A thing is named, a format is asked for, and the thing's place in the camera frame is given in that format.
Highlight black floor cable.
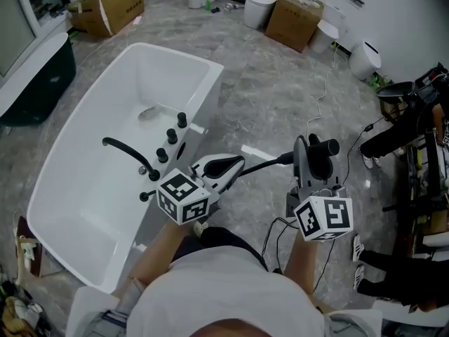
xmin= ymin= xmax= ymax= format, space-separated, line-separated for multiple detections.
xmin=340 ymin=115 xmax=387 ymax=189

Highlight white bathtub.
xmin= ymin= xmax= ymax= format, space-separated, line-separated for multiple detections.
xmin=25 ymin=41 xmax=225 ymax=296

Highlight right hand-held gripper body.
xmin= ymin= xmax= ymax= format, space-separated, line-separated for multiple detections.
xmin=285 ymin=184 xmax=354 ymax=242

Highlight person's left forearm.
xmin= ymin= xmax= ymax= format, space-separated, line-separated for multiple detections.
xmin=121 ymin=219 xmax=196 ymax=294

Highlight person's white shirt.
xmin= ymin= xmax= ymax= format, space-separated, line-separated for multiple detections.
xmin=66 ymin=246 xmax=383 ymax=337

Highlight tall cardboard box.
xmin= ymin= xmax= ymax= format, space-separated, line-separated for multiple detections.
xmin=264 ymin=0 xmax=325 ymax=53

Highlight grey arm strap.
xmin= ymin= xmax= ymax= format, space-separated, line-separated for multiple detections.
xmin=93 ymin=277 xmax=150 ymax=329

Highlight large open cardboard box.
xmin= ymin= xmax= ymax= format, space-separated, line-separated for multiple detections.
xmin=66 ymin=0 xmax=146 ymax=39

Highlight person's white shoe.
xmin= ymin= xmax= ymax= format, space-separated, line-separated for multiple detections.
xmin=193 ymin=220 xmax=211 ymax=239

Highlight black curved faucet spout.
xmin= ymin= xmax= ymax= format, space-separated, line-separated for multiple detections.
xmin=102 ymin=136 xmax=161 ymax=183

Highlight white floor cable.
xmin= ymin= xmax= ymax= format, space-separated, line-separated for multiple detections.
xmin=304 ymin=44 xmax=340 ymax=145

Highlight black round bin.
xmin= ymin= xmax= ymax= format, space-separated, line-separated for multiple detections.
xmin=376 ymin=80 xmax=417 ymax=102

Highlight person's black trousers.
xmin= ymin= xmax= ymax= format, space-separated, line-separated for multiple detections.
xmin=175 ymin=225 xmax=269 ymax=273

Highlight person's right forearm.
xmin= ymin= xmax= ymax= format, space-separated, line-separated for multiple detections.
xmin=282 ymin=235 xmax=334 ymax=296

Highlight black handheld shower head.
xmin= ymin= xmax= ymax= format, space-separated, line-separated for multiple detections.
xmin=276 ymin=133 xmax=341 ymax=166

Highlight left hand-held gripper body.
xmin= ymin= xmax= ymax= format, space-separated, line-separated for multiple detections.
xmin=156 ymin=166 xmax=222 ymax=225

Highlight dark green bathtub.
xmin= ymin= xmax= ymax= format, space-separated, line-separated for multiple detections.
xmin=0 ymin=31 xmax=78 ymax=128

